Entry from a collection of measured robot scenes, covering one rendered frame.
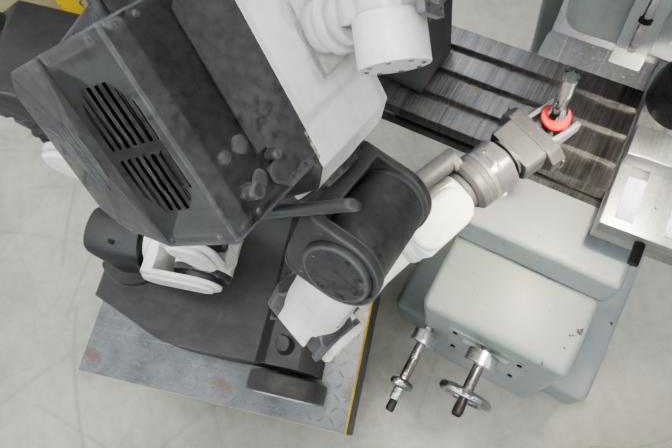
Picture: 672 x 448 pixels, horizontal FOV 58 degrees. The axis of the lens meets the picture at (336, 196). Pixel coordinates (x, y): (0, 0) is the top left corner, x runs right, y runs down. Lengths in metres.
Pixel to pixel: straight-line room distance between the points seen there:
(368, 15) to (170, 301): 1.24
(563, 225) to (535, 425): 0.95
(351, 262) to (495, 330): 0.74
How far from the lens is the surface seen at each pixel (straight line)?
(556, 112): 1.01
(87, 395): 2.37
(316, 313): 0.79
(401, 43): 0.52
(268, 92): 0.54
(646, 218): 1.14
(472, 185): 0.96
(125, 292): 1.72
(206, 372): 1.77
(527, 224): 1.25
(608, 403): 2.12
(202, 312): 1.62
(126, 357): 1.87
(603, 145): 1.26
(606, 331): 1.95
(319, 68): 0.59
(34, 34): 0.83
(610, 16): 0.89
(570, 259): 1.24
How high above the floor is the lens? 2.05
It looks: 66 degrees down
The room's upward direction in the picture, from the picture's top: 21 degrees counter-clockwise
